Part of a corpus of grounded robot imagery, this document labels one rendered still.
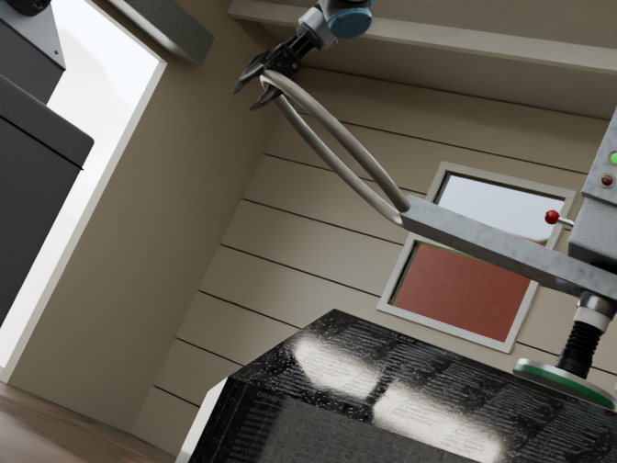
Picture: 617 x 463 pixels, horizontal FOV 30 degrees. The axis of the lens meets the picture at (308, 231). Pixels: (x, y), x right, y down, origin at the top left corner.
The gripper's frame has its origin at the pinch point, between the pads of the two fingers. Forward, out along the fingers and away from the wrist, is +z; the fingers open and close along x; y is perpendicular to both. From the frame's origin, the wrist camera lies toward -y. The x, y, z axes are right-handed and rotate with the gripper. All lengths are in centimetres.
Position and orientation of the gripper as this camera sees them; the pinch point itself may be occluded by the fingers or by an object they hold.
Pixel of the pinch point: (244, 98)
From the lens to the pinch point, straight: 259.3
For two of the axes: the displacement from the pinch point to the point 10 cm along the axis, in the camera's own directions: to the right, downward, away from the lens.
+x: 6.7, 7.1, 1.9
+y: 1.8, 0.9, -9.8
